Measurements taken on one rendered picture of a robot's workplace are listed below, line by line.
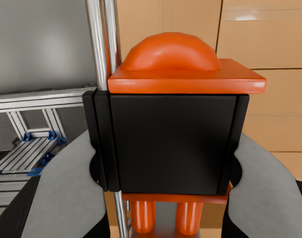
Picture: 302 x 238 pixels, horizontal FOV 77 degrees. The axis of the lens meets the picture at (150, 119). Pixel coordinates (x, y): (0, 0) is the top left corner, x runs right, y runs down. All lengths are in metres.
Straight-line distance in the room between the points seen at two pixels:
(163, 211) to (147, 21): 0.67
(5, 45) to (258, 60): 1.51
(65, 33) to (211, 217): 1.30
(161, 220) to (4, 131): 1.57
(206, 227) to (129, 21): 0.67
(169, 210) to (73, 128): 1.25
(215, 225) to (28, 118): 1.33
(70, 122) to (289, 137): 1.25
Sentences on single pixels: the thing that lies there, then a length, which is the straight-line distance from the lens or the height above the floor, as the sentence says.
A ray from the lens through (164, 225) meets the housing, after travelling 0.20.
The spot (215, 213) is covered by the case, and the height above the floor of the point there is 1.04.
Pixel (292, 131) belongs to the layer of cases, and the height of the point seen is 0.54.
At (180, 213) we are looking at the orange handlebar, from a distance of 0.18.
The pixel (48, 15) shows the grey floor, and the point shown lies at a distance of 1.48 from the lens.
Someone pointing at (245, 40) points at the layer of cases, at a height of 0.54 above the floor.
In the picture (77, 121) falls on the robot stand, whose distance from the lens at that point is 1.38.
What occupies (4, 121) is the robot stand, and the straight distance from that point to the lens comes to 1.65.
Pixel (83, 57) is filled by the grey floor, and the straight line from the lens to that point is 1.43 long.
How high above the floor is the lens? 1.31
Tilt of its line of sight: 62 degrees down
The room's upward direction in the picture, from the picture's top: 174 degrees counter-clockwise
